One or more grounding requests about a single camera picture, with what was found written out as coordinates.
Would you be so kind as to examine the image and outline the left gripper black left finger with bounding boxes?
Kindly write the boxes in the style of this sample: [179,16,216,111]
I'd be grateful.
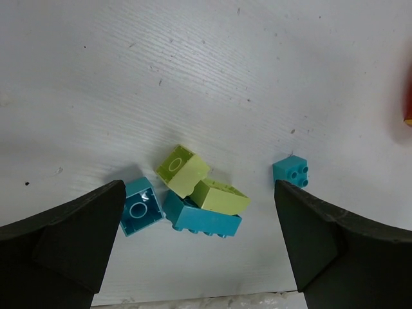
[1,180,126,308]

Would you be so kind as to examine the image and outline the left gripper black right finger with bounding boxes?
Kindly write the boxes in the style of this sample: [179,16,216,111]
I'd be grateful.
[274,180,411,308]

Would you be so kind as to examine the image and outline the teal small lego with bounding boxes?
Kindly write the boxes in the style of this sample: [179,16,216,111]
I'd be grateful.
[120,177,164,237]
[272,155,308,188]

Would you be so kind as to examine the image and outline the teal long lego brick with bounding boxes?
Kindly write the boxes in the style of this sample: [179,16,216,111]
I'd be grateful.
[163,190,242,238]

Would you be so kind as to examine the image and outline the pale yellow long lego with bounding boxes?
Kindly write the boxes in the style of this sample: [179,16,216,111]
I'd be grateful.
[190,178,250,216]

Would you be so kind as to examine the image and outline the pale yellow small lego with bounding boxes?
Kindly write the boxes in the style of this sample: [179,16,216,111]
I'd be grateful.
[155,145,210,198]

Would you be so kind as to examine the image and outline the orange round divided container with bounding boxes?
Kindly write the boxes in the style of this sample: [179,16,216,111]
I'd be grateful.
[402,38,411,127]

